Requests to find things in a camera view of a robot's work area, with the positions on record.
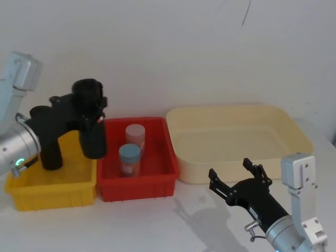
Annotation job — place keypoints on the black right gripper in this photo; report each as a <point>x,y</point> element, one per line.
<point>254,197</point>

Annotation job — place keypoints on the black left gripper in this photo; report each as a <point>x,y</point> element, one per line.
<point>56,119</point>

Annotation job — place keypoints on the cream plastic tray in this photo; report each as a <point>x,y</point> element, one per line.
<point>231,141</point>

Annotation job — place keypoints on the clear bottle with pink cap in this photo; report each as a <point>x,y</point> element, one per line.
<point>135,135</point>

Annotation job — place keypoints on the clear bottle with blue cap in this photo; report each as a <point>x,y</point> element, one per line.
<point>129,155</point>

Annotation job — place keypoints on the yellow plastic bin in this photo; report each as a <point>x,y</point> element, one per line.
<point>52,189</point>

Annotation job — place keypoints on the red plastic bin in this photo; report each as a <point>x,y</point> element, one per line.
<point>136,187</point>

